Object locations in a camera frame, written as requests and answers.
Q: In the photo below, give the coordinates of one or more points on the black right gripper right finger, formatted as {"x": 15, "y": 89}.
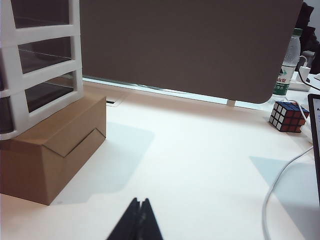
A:
{"x": 150, "y": 225}

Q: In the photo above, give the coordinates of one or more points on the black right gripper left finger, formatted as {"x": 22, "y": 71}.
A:
{"x": 127, "y": 225}

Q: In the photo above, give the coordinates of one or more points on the smoky transparent drawer red tab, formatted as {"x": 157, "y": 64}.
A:
{"x": 42, "y": 12}
{"x": 45, "y": 57}
{"x": 50, "y": 97}

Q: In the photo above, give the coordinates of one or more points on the brown cardboard box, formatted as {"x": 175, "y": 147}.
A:
{"x": 50, "y": 155}

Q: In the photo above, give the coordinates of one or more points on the black Rubik's cube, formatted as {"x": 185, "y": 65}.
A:
{"x": 287, "y": 117}

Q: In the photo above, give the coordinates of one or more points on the grey-brown desk partition panel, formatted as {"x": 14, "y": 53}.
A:
{"x": 187, "y": 45}

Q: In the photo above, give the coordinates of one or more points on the black monitor edge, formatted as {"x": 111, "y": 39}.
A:
{"x": 315, "y": 125}

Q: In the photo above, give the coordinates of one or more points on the white power strip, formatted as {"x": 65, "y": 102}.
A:
{"x": 297, "y": 85}

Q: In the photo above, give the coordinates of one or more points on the white charger plug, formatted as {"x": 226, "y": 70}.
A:
{"x": 304, "y": 68}

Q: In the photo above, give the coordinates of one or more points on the clear water bottle green label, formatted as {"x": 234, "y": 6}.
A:
{"x": 291, "y": 55}

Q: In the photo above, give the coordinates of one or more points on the black office chair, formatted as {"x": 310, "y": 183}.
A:
{"x": 310, "y": 32}

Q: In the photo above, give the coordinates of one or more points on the white plastic drawer cabinet frame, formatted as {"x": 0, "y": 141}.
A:
{"x": 76, "y": 50}

